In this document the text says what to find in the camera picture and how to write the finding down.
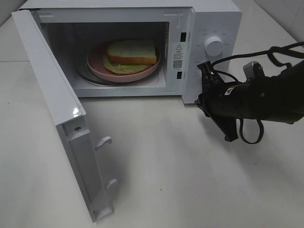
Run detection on white warning label sticker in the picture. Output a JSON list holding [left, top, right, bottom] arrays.
[[171, 42, 186, 71]]

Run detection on white microwave door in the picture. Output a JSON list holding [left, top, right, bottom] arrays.
[[12, 10, 118, 222]]

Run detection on pink round plate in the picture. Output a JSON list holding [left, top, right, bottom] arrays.
[[86, 42, 162, 83]]

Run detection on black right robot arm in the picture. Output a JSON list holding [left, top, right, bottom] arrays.
[[195, 61, 304, 143]]

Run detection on upper white power knob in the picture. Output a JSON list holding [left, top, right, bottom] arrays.
[[204, 35, 224, 57]]

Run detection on black camera cable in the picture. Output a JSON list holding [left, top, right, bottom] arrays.
[[197, 41, 304, 145]]

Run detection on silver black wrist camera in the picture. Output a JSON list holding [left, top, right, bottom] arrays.
[[243, 61, 265, 81]]

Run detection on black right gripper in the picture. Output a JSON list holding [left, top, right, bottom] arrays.
[[195, 61, 238, 142]]

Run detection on white microwave oven body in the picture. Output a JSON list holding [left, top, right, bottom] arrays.
[[18, 0, 242, 104]]

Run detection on toast lettuce sandwich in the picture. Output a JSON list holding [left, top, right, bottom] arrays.
[[103, 40, 157, 74]]

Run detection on glass microwave turntable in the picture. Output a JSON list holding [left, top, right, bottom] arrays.
[[75, 62, 159, 86]]

